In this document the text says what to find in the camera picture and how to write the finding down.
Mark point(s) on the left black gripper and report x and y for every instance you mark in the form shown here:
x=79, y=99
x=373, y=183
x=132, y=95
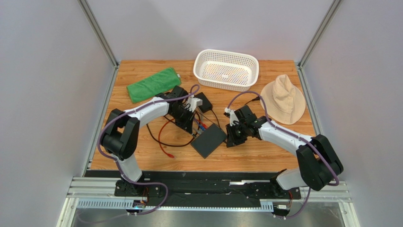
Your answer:
x=187, y=125

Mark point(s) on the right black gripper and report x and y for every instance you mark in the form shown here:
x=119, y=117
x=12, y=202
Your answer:
x=236, y=135

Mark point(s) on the black network switch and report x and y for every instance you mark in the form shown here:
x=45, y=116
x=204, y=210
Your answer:
x=209, y=140

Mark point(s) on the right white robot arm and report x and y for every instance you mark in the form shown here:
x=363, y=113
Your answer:
x=318, y=164

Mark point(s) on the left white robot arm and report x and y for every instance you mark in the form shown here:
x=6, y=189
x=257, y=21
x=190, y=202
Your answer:
x=119, y=138

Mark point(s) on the black power adapter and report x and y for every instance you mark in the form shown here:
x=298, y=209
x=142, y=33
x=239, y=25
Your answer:
x=206, y=105

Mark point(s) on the green folded towel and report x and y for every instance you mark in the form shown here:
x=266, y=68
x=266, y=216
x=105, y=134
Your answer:
x=157, y=83

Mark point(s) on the beige bucket hat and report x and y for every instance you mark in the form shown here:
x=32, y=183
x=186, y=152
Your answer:
x=285, y=103

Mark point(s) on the white perforated plastic basket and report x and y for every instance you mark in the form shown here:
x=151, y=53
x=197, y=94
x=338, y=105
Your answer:
x=226, y=70

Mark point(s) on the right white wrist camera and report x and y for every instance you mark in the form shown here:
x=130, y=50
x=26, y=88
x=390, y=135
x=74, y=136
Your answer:
x=230, y=114

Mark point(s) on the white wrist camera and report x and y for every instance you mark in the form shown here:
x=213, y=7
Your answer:
x=192, y=103
x=230, y=114

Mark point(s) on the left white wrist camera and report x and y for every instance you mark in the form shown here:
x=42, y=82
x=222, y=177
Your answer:
x=192, y=103

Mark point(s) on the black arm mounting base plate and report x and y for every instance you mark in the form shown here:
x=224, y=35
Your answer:
x=205, y=189

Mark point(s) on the aluminium frame rail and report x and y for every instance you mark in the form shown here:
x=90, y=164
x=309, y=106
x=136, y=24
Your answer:
x=91, y=202

